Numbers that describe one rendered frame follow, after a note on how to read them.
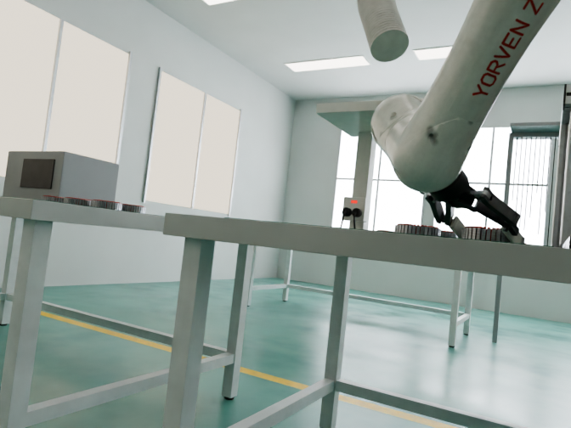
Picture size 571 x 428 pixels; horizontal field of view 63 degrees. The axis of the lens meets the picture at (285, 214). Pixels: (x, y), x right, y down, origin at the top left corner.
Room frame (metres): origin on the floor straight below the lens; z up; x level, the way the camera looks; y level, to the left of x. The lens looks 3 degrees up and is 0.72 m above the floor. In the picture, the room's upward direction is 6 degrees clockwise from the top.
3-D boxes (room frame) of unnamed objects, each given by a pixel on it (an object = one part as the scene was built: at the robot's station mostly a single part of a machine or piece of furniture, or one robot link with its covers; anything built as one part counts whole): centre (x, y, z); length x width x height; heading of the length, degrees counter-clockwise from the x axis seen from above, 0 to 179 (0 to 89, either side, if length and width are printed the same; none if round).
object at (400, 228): (1.17, -0.33, 0.77); 0.11 x 0.11 x 0.04
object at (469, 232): (1.00, -0.44, 0.77); 0.11 x 0.11 x 0.04
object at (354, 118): (1.68, -0.31, 0.98); 0.37 x 0.35 x 0.46; 60
